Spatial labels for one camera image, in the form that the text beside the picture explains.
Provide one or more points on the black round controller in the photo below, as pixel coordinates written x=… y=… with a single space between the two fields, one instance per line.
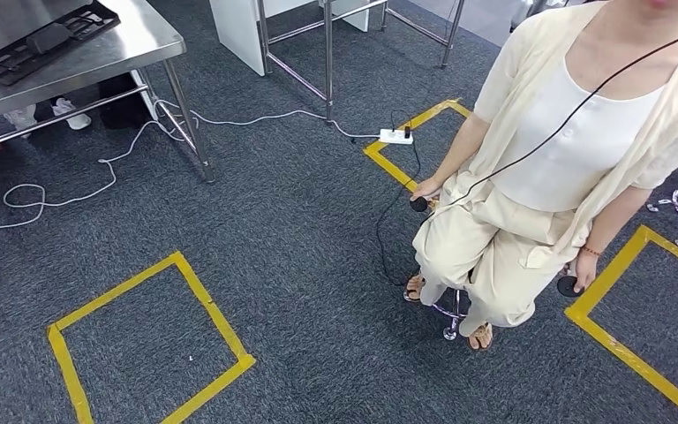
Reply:
x=567 y=285
x=419 y=205

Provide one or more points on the white cabinet panel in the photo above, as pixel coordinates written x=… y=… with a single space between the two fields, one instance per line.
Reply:
x=234 y=29

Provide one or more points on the person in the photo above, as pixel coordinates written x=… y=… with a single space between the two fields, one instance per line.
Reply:
x=579 y=146

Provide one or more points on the black plastic plate frame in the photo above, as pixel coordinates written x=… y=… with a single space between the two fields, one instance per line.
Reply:
x=41 y=44

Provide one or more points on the stainless steel table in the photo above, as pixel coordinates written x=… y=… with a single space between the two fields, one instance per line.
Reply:
x=328 y=58

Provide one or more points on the black bulky object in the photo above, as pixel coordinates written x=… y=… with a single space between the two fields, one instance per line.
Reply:
x=119 y=105

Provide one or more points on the white power strip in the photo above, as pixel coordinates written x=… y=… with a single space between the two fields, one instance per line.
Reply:
x=394 y=136

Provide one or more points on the person's left hand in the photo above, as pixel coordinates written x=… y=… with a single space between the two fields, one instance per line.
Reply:
x=586 y=272

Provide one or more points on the stainless steel workbench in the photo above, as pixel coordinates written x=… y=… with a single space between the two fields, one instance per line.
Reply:
x=111 y=47

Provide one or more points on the person's right hand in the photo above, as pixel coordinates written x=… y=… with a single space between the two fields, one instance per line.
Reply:
x=427 y=188

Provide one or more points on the white shoe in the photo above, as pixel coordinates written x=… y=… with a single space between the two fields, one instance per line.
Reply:
x=73 y=114
x=20 y=117

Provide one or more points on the yellow floor tape square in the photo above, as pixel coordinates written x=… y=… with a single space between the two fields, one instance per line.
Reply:
x=210 y=310
x=608 y=281
x=391 y=167

